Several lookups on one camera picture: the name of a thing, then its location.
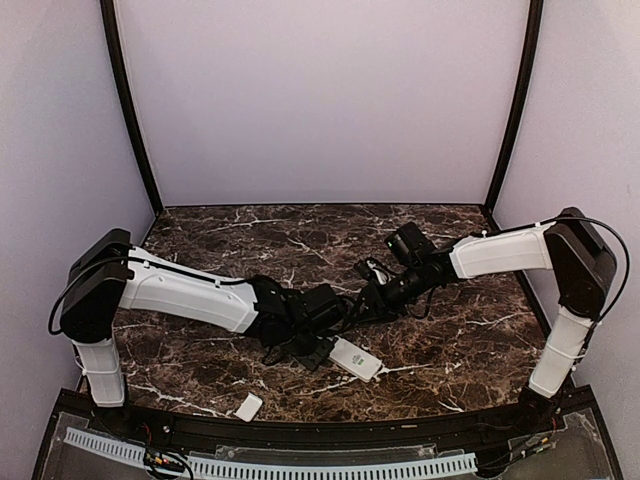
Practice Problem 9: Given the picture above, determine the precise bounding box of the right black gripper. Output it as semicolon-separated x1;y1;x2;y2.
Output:
350;261;429;325

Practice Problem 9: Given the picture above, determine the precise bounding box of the white battery cover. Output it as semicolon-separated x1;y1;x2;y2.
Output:
234;393;263;422

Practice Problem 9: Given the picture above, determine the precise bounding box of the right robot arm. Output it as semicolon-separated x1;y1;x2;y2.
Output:
343;207;619;434

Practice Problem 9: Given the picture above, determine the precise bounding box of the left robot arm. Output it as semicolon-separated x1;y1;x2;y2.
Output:
48;228;347;436

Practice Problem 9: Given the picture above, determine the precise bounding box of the black frame post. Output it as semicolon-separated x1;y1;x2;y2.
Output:
99;0;164;217
483;0;544;216

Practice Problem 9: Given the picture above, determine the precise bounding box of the left black frame post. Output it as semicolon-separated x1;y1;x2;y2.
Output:
99;0;164;217

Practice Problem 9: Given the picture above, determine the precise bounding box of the white remote control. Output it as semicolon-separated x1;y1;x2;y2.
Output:
329;337;382;382

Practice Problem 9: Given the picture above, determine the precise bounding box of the black front rail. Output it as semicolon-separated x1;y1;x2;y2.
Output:
119;399;526;451

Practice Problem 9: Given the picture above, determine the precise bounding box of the right black frame post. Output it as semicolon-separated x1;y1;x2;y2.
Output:
483;0;544;216

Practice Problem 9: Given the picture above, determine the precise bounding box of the white slotted cable duct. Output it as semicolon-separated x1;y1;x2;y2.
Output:
64;427;477;479

